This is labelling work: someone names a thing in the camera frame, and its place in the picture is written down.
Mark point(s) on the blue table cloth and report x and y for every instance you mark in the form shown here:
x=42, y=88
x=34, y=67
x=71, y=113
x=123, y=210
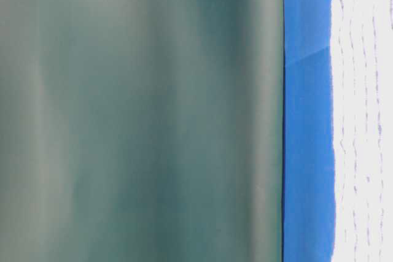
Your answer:
x=308, y=181

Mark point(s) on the grey-green blurred panel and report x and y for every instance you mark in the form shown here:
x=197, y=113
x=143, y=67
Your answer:
x=141, y=130

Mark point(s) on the white blue-striped towel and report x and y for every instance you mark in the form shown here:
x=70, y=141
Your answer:
x=361, y=62

